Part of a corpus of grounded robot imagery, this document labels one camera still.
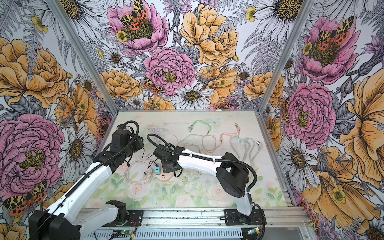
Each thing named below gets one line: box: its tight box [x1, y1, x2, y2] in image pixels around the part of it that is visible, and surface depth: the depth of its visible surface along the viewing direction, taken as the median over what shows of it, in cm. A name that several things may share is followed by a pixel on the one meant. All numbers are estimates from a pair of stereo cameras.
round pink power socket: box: [155, 170, 174, 182], surface depth 87 cm
